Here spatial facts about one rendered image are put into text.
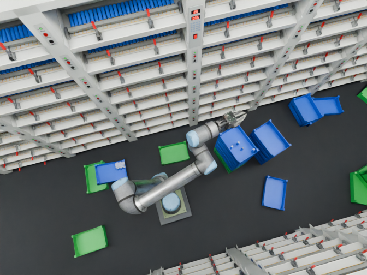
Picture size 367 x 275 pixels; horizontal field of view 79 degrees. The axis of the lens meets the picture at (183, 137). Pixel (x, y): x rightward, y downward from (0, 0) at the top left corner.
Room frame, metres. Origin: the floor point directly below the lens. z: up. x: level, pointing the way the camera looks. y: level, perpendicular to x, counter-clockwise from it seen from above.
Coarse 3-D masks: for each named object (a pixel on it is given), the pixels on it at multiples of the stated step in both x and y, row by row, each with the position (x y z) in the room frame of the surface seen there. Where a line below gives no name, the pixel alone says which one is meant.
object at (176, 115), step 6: (168, 114) 0.96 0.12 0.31; (174, 114) 0.96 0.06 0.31; (180, 114) 0.95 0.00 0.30; (186, 114) 0.94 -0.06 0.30; (144, 120) 0.89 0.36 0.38; (150, 120) 0.92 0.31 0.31; (156, 120) 0.91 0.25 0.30; (162, 120) 0.91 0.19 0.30; (168, 120) 0.90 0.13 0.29; (174, 120) 0.90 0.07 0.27; (132, 126) 0.88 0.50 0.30; (138, 126) 0.87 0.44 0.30; (144, 126) 0.87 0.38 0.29; (150, 126) 0.86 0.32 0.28
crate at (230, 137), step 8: (240, 128) 0.65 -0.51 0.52; (224, 136) 0.60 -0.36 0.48; (232, 136) 0.59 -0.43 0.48; (240, 136) 0.58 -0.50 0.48; (224, 144) 0.52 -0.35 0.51; (232, 144) 0.52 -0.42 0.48; (240, 144) 0.51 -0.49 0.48; (248, 144) 0.51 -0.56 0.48; (232, 152) 0.45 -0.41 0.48; (240, 152) 0.44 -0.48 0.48; (248, 152) 0.43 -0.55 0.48; (256, 152) 0.41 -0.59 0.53; (240, 160) 0.36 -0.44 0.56
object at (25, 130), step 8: (0, 120) 0.73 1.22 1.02; (8, 120) 0.75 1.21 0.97; (8, 128) 0.72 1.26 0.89; (16, 128) 0.73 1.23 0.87; (24, 128) 0.75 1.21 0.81; (24, 136) 0.72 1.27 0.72; (32, 136) 0.73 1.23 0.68; (40, 136) 0.75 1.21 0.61; (40, 144) 0.72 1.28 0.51; (48, 144) 0.73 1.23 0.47; (56, 144) 0.75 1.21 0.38; (56, 152) 0.72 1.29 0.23
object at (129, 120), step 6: (180, 102) 0.98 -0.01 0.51; (186, 102) 0.96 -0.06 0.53; (174, 108) 0.93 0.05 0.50; (180, 108) 0.92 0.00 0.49; (186, 108) 0.92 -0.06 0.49; (132, 114) 0.91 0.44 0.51; (144, 114) 0.90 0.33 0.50; (150, 114) 0.90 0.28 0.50; (156, 114) 0.89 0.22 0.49; (162, 114) 0.89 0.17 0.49; (126, 120) 0.86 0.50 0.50; (132, 120) 0.86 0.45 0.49; (138, 120) 0.85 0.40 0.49
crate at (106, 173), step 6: (114, 162) 0.58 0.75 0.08; (96, 168) 0.54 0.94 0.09; (102, 168) 0.54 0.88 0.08; (108, 168) 0.53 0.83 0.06; (114, 168) 0.53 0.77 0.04; (96, 174) 0.47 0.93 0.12; (102, 174) 0.47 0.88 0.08; (108, 174) 0.47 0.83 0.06; (114, 174) 0.47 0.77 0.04; (120, 174) 0.46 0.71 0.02; (126, 174) 0.45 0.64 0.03; (102, 180) 0.41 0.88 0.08; (108, 180) 0.41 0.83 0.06; (114, 180) 0.40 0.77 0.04
